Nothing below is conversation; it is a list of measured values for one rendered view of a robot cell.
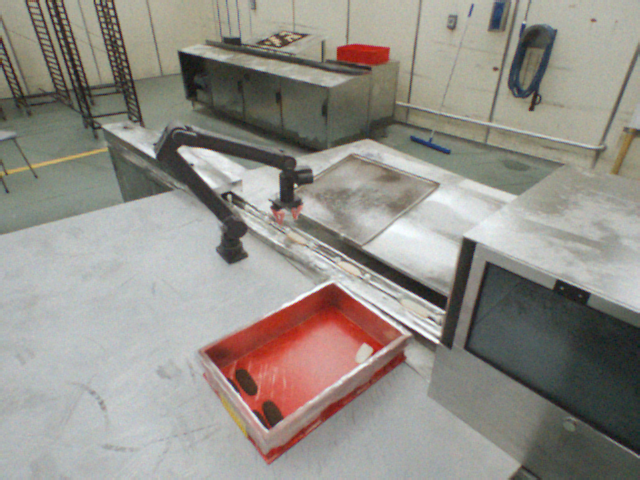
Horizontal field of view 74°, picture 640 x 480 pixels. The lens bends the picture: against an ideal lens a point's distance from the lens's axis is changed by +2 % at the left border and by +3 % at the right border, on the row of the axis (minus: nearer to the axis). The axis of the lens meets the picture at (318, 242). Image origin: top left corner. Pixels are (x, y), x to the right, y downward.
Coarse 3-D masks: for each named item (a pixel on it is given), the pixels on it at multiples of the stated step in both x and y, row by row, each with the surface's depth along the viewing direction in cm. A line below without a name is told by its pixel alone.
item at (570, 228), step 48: (528, 192) 97; (576, 192) 96; (624, 192) 96; (480, 240) 80; (528, 240) 80; (576, 240) 79; (624, 240) 79; (480, 288) 82; (576, 288) 69; (624, 288) 68; (432, 384) 104; (480, 384) 92; (480, 432) 98; (528, 432) 88; (576, 432) 79
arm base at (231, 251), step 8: (224, 240) 155; (232, 240) 155; (240, 240) 161; (216, 248) 162; (224, 248) 156; (232, 248) 156; (240, 248) 158; (224, 256) 157; (232, 256) 157; (240, 256) 157; (248, 256) 159
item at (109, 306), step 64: (0, 256) 160; (64, 256) 160; (128, 256) 160; (192, 256) 160; (256, 256) 160; (0, 320) 131; (64, 320) 131; (128, 320) 131; (192, 320) 130; (0, 384) 111; (64, 384) 111; (128, 384) 111; (192, 384) 110; (384, 384) 110; (0, 448) 96; (64, 448) 96; (128, 448) 96; (192, 448) 96; (320, 448) 96; (384, 448) 96; (448, 448) 96
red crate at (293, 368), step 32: (320, 320) 130; (352, 320) 129; (256, 352) 119; (288, 352) 119; (320, 352) 119; (352, 352) 119; (288, 384) 110; (320, 384) 110; (320, 416) 99; (256, 448) 94; (288, 448) 94
